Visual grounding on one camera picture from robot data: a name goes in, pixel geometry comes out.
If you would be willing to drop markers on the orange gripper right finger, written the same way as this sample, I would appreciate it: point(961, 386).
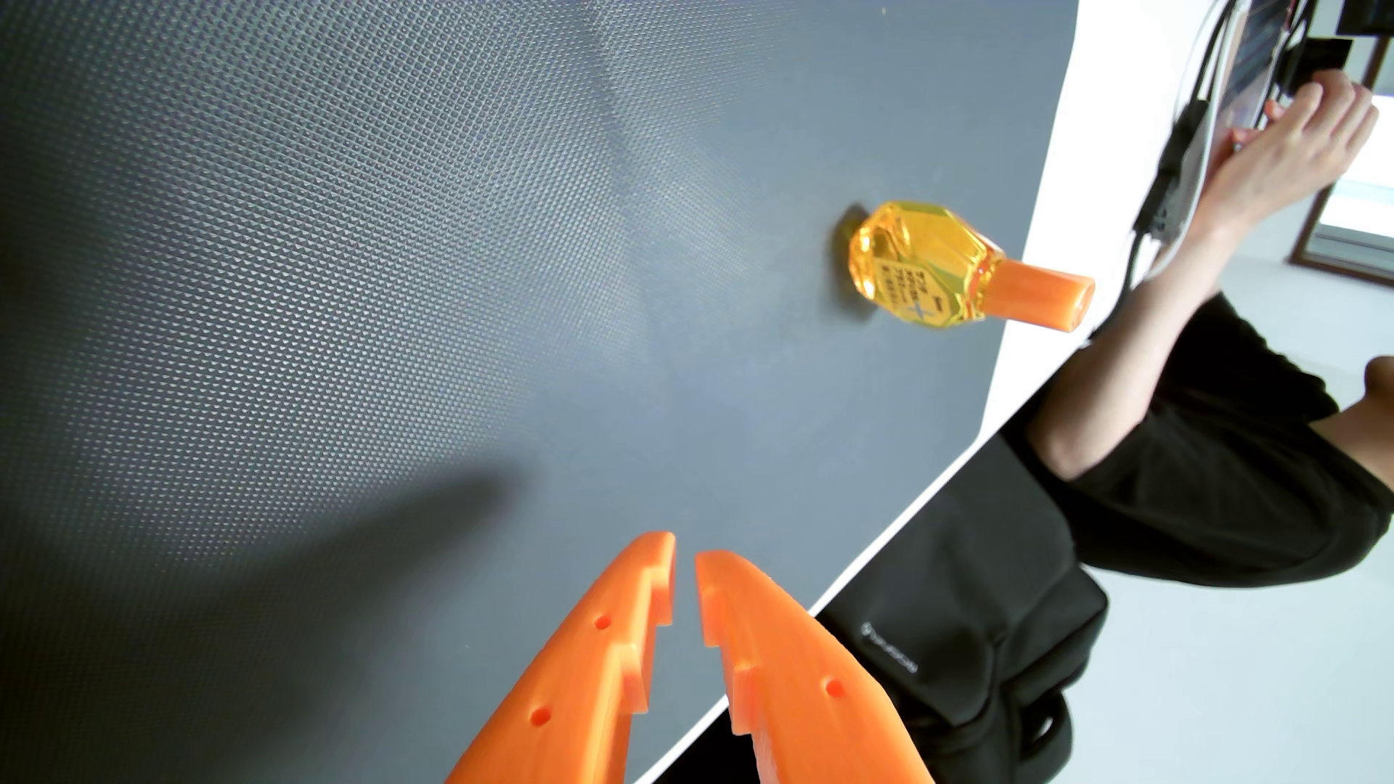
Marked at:
point(795, 675)

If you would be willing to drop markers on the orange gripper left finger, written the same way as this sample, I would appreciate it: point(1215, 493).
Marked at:
point(577, 675)

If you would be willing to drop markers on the yellow eyedrops bottle orange cap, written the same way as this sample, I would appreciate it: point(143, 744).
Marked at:
point(937, 267)

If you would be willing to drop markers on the person's hand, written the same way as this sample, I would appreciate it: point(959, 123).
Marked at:
point(1291, 147)

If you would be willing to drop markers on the black bag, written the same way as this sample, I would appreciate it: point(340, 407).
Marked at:
point(969, 632)

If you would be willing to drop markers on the grey textured mat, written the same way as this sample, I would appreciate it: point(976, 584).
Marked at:
point(490, 327)

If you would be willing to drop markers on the person's body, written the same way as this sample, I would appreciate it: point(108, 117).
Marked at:
point(1242, 457)

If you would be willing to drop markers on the brown wooden furniture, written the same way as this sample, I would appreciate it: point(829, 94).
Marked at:
point(1345, 196)

